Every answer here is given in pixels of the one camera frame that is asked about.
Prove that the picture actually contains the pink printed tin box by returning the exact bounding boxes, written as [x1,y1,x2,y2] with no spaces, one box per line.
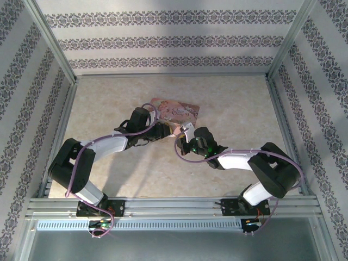
[148,97,201,128]

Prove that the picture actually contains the right controller board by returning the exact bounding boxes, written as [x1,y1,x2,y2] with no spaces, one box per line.
[241,219,263,234]

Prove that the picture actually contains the controller board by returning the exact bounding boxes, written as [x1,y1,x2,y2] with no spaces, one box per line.
[241,219,263,234]
[88,220,113,229]

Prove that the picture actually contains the grey metal sheet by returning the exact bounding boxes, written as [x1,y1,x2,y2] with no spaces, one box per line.
[26,229,326,261]

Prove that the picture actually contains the left controller board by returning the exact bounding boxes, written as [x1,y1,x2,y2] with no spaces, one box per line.
[88,220,113,229]

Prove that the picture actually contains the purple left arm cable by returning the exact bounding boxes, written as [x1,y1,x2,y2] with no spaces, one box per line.
[65,102,161,203]

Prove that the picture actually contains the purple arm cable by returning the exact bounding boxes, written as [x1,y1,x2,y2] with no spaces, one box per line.
[65,102,161,203]
[173,133,305,218]

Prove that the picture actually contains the aluminium table back rail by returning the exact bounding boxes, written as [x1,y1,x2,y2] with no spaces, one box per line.
[73,72,270,80]

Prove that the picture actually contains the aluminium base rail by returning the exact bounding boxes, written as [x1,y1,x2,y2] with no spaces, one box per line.
[26,197,319,219]

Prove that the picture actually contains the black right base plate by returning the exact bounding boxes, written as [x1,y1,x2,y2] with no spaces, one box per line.
[214,198,270,218]

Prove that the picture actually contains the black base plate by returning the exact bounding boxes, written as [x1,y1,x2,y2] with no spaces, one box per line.
[214,198,270,218]
[76,200,126,218]

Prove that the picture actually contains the slotted grey cable duct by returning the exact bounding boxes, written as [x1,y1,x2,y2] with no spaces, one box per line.
[36,219,243,232]

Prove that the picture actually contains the aluminium table side rail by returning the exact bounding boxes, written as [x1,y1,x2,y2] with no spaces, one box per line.
[39,81,78,198]
[265,77,310,196]

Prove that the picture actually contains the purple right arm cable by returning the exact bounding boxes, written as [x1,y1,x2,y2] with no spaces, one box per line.
[173,133,305,218]

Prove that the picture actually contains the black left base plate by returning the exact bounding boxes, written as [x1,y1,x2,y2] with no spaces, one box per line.
[76,200,126,218]

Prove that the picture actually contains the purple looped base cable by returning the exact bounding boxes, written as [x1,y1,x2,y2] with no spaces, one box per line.
[86,206,115,239]

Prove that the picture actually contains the aluminium frame post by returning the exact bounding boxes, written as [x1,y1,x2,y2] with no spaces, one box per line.
[23,0,78,84]
[266,0,318,80]

